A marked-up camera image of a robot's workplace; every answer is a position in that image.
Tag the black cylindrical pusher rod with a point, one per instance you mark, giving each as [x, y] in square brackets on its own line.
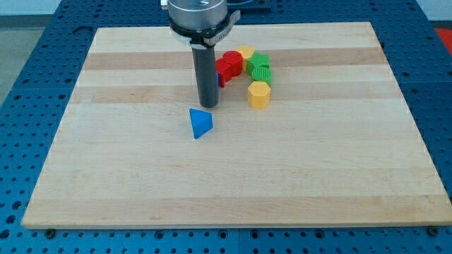
[206, 76]

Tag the blue triangle block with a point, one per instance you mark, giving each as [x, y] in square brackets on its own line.
[201, 122]

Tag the red cylinder block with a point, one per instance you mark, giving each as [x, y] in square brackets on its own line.
[235, 60]

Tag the blue block behind rod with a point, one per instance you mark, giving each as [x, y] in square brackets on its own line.
[218, 85]

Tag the yellow cylinder block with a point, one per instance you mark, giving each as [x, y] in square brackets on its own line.
[247, 52]

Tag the green star block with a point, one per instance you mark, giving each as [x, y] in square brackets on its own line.
[257, 60]

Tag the yellow hexagon block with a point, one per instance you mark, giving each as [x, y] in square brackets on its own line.
[258, 94]

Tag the wooden board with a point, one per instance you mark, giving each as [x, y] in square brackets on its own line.
[336, 147]

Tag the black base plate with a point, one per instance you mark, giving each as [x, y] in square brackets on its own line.
[250, 5]

